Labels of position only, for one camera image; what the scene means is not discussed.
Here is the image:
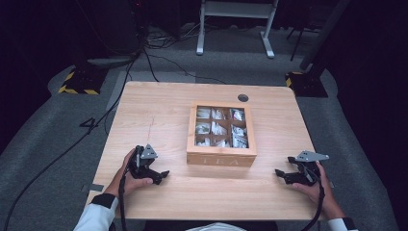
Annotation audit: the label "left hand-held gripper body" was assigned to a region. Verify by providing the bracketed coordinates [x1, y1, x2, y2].
[128, 143, 159, 179]

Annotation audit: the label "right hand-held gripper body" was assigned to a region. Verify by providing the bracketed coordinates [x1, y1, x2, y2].
[294, 150, 330, 188]

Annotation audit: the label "wooden tea box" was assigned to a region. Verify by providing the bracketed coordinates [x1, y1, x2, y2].
[186, 101, 258, 168]

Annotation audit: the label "person's right hand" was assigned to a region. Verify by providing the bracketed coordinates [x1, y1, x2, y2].
[292, 161, 346, 221]

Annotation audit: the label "person's left hand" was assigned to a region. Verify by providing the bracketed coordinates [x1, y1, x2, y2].
[104, 147, 154, 197]

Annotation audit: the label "person's white clothing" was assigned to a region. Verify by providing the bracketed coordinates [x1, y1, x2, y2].
[185, 221, 248, 231]

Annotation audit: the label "group of tea packets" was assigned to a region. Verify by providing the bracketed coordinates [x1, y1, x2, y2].
[195, 107, 250, 149]

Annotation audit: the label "black tripod stand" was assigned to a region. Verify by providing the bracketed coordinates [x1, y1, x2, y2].
[286, 17, 322, 63]

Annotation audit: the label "grey slanted pole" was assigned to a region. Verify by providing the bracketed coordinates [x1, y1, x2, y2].
[299, 0, 352, 71]

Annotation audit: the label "white metal stand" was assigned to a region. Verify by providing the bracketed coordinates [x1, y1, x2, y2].
[195, 0, 280, 60]

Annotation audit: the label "right hand-held gripper black cable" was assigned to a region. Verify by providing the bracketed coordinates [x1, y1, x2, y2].
[300, 177, 326, 231]

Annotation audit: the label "hand-held gripper black cable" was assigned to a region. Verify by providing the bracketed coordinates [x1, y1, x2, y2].
[117, 169, 130, 231]
[300, 177, 326, 231]

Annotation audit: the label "left hand-held gripper black cable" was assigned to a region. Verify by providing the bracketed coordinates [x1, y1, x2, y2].
[117, 169, 130, 231]

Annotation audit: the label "black yellow striped base plate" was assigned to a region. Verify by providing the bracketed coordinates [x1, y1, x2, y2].
[285, 70, 329, 98]
[58, 66, 109, 96]

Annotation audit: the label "long black floor cable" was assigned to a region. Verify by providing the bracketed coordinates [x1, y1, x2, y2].
[2, 47, 142, 231]

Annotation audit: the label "thin black floor cable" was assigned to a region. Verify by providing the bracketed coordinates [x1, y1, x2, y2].
[141, 47, 227, 86]

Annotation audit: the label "tangle of floor cables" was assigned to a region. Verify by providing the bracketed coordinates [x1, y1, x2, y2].
[140, 21, 208, 50]

